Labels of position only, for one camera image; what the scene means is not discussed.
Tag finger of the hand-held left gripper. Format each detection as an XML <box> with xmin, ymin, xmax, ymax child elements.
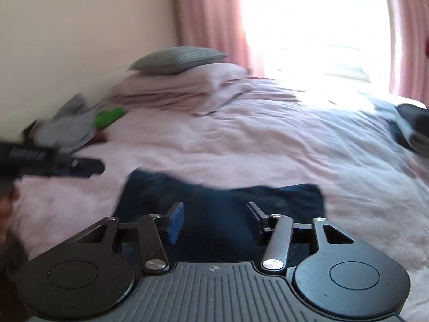
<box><xmin>56</xmin><ymin>156</ymin><xmax>105</xmax><ymax>178</ymax></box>

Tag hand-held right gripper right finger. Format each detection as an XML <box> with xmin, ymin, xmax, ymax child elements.
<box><xmin>247</xmin><ymin>202</ymin><xmax>356</xmax><ymax>271</ymax></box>

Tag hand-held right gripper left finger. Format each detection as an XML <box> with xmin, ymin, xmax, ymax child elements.
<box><xmin>75</xmin><ymin>201</ymin><xmax>185</xmax><ymax>274</ymax></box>

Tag dark blue jeans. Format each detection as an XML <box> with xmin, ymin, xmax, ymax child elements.
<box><xmin>114</xmin><ymin>169</ymin><xmax>327</xmax><ymax>265</ymax></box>

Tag person's left hand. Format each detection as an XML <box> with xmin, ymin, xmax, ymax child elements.
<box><xmin>0</xmin><ymin>188</ymin><xmax>18</xmax><ymax>242</ymax></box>

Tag grey sweatshirt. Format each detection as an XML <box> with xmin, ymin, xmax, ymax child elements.
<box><xmin>34</xmin><ymin>94</ymin><xmax>101</xmax><ymax>153</ymax></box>

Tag green knit garment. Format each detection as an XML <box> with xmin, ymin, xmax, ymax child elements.
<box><xmin>95</xmin><ymin>107</ymin><xmax>127</xmax><ymax>129</ymax></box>

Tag bed with pink sheet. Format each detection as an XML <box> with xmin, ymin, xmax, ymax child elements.
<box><xmin>10</xmin><ymin>74</ymin><xmax>429</xmax><ymax>322</ymax></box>

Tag folded pink blanket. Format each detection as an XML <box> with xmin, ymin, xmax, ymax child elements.
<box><xmin>107</xmin><ymin>63</ymin><xmax>255</xmax><ymax>116</ymax></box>

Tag grey checked pillow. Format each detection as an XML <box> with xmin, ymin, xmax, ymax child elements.
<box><xmin>125</xmin><ymin>47</ymin><xmax>228</xmax><ymax>75</ymax></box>

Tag dark blue folded garment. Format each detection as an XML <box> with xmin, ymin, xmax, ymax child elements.
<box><xmin>375</xmin><ymin>107</ymin><xmax>429</xmax><ymax>158</ymax></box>

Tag black folded garment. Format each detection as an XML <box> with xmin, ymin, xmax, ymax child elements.
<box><xmin>396</xmin><ymin>103</ymin><xmax>429</xmax><ymax>135</ymax></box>

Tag bright window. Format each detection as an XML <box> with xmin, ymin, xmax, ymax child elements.
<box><xmin>241</xmin><ymin>0</ymin><xmax>393</xmax><ymax>91</ymax></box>

